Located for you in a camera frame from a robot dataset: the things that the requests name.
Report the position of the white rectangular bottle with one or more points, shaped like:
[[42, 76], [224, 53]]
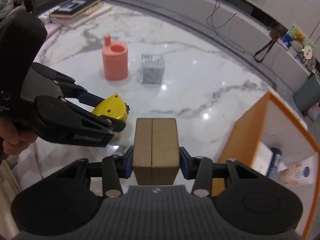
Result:
[[261, 158]]

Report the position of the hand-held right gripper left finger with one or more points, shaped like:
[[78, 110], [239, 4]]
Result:
[[128, 161]]

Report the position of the pink flat case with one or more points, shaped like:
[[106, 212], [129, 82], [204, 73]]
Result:
[[53, 28]]

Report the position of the brown cube box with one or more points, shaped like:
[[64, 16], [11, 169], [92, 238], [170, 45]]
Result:
[[156, 147]]

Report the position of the stack of books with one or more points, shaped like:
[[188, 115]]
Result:
[[77, 8]]

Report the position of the woven pastel handbag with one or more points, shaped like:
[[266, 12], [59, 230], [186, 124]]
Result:
[[315, 111]]

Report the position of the illustrated picture card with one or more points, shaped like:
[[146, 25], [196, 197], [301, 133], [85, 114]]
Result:
[[290, 38]]

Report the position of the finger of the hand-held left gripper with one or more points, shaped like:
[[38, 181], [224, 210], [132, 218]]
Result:
[[87, 99], [115, 125]]

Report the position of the white round hand fan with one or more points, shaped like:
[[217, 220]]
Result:
[[310, 52]]

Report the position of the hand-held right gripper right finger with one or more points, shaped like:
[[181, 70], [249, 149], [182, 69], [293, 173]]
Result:
[[184, 163]]

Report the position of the dark blue spray can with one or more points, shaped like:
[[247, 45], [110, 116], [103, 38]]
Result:
[[275, 163]]

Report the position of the orange cardboard box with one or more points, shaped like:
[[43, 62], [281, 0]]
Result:
[[252, 130]]

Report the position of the grey trash can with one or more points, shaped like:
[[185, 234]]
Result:
[[306, 95]]

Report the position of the cream sofa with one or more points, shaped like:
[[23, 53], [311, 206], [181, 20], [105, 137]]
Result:
[[6, 180]]

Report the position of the clear plastic cube box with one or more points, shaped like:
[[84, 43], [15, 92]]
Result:
[[153, 68]]

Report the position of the yellow tape measure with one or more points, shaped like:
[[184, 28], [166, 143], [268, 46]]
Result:
[[111, 107]]

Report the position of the brown camera bag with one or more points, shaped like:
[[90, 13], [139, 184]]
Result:
[[276, 33]]

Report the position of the white squeeze tube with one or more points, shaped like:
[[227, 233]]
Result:
[[295, 175]]

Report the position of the person's left hand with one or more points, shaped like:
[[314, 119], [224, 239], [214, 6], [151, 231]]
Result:
[[15, 141]]

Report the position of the salmon pink spouted container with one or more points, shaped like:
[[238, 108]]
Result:
[[115, 62]]

